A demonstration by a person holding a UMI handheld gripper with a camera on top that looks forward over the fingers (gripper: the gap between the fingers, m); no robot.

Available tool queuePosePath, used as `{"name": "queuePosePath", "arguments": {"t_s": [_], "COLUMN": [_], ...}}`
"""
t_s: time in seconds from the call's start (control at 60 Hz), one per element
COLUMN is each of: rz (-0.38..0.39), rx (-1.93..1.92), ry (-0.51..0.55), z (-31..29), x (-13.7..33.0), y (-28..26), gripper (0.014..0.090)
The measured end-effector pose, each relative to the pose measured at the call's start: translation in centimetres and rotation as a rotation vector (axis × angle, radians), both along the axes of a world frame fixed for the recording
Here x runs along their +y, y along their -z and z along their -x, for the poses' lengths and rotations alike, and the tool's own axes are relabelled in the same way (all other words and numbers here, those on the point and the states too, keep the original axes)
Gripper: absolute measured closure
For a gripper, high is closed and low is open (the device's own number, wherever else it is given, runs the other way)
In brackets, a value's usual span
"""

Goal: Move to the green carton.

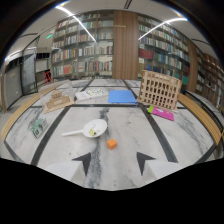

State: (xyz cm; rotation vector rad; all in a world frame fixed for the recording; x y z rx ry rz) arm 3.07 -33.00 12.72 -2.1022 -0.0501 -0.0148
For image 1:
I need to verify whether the green carton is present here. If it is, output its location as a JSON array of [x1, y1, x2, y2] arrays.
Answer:
[[30, 117, 49, 139]]

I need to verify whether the yellow binder clip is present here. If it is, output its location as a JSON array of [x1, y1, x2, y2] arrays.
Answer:
[[88, 123, 98, 137]]

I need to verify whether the orange cube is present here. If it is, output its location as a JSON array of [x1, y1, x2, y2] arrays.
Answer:
[[106, 138, 118, 151]]

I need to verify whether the wooden temple model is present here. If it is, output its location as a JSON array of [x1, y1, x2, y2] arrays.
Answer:
[[42, 89, 75, 115]]

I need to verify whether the wooden bench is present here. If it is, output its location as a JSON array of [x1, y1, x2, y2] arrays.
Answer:
[[0, 84, 59, 141], [177, 92, 223, 146]]

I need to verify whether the white printed booklet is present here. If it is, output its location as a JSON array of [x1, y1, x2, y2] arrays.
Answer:
[[74, 87, 110, 101]]

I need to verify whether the wooden lattice building model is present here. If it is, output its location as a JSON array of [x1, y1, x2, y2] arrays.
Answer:
[[136, 69, 183, 111]]

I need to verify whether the blue folder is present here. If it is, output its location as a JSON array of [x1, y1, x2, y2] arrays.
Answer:
[[107, 89, 138, 105]]

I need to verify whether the red step ladder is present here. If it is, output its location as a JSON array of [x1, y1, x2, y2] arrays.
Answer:
[[43, 69, 53, 85]]

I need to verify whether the glass door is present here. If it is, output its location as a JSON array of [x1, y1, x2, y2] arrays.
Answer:
[[21, 48, 38, 96]]

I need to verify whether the large wooden bookshelf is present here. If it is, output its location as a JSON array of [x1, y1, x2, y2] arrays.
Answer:
[[49, 9, 224, 111]]

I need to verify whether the white ladle with handle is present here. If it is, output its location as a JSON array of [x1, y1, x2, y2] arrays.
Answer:
[[61, 118, 108, 139]]

